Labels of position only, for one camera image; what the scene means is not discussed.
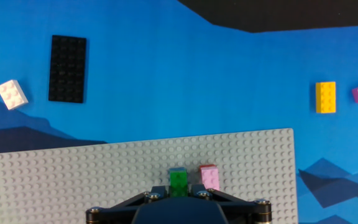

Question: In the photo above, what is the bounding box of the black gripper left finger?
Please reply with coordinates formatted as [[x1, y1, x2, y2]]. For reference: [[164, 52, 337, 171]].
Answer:
[[85, 185, 169, 224]]

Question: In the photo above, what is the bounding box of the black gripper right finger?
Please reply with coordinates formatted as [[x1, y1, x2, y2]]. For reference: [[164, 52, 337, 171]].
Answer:
[[190, 184, 273, 224]]

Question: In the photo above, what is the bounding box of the light pink Lego brick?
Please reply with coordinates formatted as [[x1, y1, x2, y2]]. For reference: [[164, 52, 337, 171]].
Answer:
[[200, 166, 221, 192]]

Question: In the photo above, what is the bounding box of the green Lego brick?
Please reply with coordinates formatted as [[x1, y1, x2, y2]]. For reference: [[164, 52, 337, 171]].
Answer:
[[169, 170, 188, 198]]

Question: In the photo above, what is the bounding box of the yellow Lego brick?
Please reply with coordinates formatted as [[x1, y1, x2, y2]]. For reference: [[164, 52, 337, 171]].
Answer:
[[315, 81, 337, 114]]

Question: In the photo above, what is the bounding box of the grey Lego baseplate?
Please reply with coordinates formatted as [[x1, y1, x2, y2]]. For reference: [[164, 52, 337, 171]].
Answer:
[[0, 128, 299, 224]]

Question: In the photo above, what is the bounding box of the black Lego plate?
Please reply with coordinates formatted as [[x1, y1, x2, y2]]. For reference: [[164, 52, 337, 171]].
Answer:
[[48, 34, 88, 104]]

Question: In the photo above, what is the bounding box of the white Lego brick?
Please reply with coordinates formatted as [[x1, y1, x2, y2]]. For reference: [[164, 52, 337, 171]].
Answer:
[[0, 79, 29, 111]]

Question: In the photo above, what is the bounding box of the blue mountain print tablecloth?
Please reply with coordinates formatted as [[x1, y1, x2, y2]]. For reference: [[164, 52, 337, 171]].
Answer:
[[0, 0, 358, 224]]

